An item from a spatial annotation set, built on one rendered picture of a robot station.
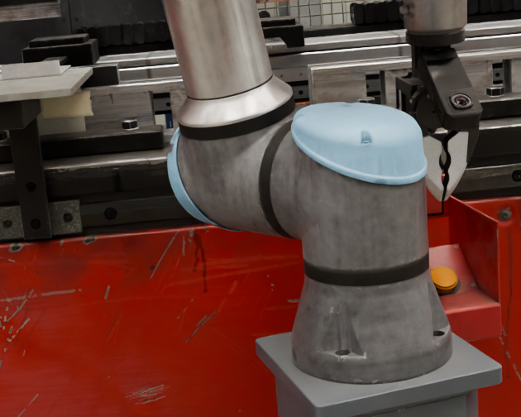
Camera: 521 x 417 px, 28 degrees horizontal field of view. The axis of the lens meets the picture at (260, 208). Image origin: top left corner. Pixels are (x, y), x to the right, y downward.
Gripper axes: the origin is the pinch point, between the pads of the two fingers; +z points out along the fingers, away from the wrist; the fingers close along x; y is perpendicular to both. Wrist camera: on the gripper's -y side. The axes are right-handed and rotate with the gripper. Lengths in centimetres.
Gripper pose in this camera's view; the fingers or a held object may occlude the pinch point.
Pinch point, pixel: (443, 192)
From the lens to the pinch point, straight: 131.8
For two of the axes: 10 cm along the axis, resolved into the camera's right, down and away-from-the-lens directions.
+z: 0.7, 9.4, 3.2
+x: -9.8, 1.3, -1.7
